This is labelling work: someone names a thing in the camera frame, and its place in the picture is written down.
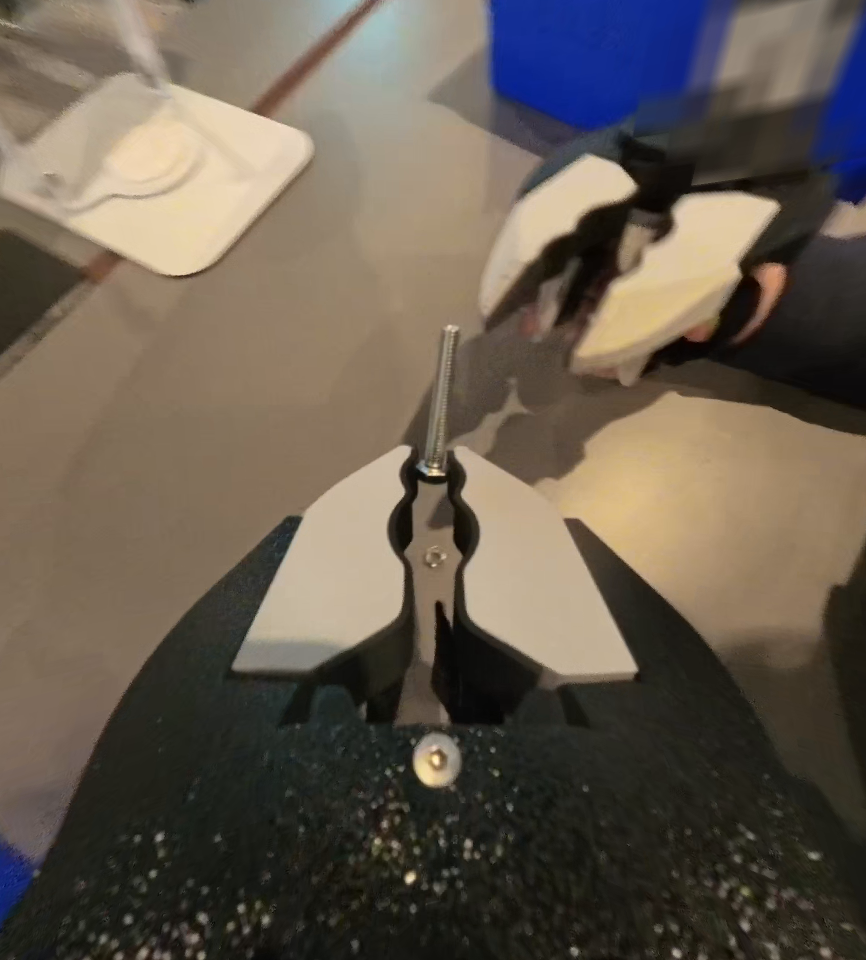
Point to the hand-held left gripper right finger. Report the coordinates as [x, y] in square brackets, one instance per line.
[545, 585]

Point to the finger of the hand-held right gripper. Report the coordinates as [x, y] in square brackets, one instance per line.
[553, 202]
[680, 285]

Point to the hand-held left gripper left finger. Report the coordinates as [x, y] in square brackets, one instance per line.
[320, 585]

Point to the silver threaded bolt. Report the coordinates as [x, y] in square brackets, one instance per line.
[444, 390]

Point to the person's right forearm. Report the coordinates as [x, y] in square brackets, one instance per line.
[838, 330]

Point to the person's right hand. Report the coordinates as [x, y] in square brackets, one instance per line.
[770, 296]

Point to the white stand base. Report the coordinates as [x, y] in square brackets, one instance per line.
[177, 172]

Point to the black mat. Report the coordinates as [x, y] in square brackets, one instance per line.
[5, 300]

